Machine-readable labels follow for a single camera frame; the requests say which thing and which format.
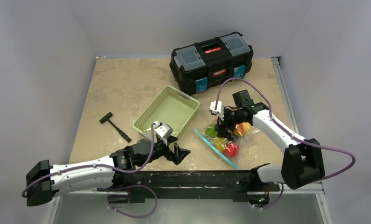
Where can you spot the black toolbox with clear lids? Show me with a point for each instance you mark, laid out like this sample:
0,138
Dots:
207,64

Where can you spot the red yellow fake peach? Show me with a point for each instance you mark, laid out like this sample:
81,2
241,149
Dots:
242,129

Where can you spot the green fake fruit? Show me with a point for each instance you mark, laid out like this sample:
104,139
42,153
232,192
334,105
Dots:
210,131

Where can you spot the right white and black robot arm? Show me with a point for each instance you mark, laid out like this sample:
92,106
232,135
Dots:
302,161

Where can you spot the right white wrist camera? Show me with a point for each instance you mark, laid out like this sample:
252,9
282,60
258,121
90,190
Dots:
216,108

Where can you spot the yellow fake fruit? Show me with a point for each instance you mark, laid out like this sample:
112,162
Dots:
220,143

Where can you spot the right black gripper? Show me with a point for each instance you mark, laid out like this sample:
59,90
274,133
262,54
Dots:
226,122

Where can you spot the clear zip bag blue seal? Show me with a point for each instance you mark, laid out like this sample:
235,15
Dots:
242,142

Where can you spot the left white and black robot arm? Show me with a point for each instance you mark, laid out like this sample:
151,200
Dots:
45,181

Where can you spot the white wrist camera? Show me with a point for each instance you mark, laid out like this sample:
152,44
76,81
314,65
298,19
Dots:
163,131
216,108

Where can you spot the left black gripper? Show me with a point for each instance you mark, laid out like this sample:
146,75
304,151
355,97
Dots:
179,153

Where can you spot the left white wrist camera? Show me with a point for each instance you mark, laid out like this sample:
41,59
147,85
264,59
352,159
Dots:
163,131

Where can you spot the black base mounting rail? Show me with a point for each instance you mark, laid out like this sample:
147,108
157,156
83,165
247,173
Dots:
235,185

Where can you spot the light green perforated plastic basket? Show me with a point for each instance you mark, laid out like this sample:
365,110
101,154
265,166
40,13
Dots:
172,107

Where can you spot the red fake apple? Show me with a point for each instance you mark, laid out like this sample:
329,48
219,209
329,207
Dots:
232,149

